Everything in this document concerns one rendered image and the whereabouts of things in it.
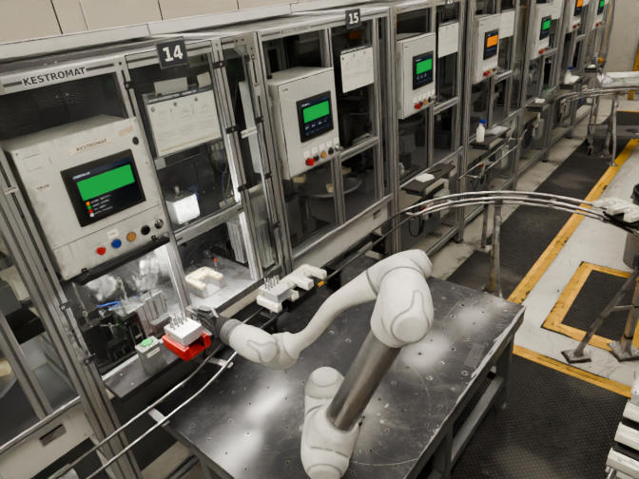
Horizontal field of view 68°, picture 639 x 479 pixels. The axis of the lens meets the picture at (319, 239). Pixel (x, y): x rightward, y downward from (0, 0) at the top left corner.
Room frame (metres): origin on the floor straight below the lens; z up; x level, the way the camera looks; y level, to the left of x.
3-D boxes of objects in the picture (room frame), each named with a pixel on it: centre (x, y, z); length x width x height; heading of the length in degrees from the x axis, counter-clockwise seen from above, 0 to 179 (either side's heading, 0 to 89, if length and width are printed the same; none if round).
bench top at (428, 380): (1.67, -0.09, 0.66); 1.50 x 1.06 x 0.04; 137
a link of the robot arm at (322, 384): (1.25, 0.04, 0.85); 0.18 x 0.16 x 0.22; 174
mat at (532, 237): (4.95, -3.09, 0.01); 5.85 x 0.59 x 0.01; 137
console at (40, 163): (1.63, 0.82, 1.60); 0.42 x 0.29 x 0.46; 137
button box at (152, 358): (1.45, 0.71, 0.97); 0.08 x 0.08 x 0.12; 47
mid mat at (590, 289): (2.63, -1.95, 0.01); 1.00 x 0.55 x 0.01; 137
